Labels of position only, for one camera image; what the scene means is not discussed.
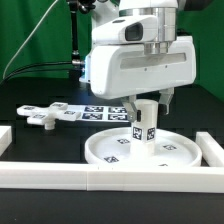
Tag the white round table top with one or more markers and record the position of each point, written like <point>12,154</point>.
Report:
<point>113,147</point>

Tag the white right fence bar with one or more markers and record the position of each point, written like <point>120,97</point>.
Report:
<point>212,152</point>

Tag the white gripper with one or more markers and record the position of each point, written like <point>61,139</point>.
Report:
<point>124,70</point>

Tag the white marker tag sheet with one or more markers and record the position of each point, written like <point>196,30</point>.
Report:
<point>97,113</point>

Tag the white fence bar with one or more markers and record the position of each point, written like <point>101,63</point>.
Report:
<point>212,152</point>
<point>5,138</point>
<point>23,175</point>

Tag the white front fence bar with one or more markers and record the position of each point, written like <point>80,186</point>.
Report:
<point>23,175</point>

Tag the black camera stand pole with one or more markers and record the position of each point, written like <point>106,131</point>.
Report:
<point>83,6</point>

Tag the white left fence bar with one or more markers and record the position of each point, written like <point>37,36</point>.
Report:
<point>5,138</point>

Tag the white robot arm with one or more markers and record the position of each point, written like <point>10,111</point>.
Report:
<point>148,22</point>

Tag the white cross table base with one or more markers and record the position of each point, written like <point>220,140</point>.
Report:
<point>46,116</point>

